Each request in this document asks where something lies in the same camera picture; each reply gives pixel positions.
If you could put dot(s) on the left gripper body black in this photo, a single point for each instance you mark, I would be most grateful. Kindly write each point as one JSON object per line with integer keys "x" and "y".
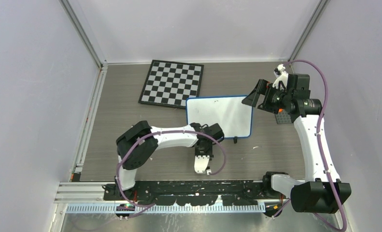
{"x": 206, "y": 151}

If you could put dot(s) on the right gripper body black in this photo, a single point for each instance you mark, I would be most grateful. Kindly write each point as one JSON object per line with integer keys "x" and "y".
{"x": 275, "y": 99}

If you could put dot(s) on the whiteboard with blue frame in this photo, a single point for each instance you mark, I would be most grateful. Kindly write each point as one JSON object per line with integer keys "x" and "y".
{"x": 233, "y": 117}

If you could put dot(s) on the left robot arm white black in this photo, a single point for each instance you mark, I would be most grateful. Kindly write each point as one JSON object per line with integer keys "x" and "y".
{"x": 141, "y": 141}

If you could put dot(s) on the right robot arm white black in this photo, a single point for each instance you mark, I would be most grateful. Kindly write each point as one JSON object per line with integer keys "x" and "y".
{"x": 322, "y": 192}

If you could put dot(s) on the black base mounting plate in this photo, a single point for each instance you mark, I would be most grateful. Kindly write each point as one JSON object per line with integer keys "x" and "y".
{"x": 194, "y": 193}

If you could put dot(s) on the black white checkerboard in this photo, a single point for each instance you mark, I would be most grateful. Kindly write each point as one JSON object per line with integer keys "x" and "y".
{"x": 171, "y": 84}

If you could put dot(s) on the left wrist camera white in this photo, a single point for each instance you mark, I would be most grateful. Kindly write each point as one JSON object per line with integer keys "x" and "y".
{"x": 201, "y": 164}

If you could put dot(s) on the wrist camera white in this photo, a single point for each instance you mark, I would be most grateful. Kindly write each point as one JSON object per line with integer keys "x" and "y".
{"x": 281, "y": 77}
{"x": 201, "y": 164}

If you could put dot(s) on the grey studded base plate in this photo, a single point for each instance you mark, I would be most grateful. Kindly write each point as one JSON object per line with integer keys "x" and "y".
{"x": 283, "y": 117}

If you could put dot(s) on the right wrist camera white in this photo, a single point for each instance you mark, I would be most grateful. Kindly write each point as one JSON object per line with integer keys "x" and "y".
{"x": 281, "y": 77}

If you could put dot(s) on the aluminium front frame rail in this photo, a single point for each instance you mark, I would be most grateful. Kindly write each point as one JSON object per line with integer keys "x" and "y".
{"x": 89, "y": 192}

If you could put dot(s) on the slotted cable duct strip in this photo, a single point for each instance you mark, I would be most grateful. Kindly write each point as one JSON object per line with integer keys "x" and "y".
{"x": 108, "y": 208}

